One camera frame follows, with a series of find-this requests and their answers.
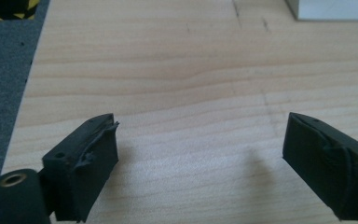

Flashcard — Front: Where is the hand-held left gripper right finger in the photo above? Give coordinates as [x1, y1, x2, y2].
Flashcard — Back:
[282, 112, 358, 221]

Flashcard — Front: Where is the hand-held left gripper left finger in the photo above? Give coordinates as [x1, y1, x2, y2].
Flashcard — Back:
[38, 113, 120, 223]

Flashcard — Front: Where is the grey metal expandable bookend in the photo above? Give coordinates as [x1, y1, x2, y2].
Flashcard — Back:
[284, 0, 358, 22]

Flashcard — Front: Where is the yellow black striped stand base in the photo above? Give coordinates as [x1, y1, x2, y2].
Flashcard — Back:
[0, 0, 41, 22]

